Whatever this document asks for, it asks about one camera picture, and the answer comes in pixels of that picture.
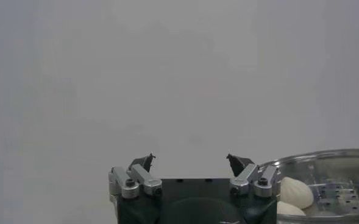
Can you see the stainless steel steamer basket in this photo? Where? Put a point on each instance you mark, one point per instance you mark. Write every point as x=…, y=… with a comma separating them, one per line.
x=343, y=170

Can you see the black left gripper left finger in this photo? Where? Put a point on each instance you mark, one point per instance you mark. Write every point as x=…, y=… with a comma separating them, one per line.
x=142, y=181

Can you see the white steamed baozi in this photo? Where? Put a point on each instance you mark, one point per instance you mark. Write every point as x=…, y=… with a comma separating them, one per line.
x=289, y=209
x=296, y=191

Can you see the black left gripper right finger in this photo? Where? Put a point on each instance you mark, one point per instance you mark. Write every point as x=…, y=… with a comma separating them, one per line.
x=246, y=179

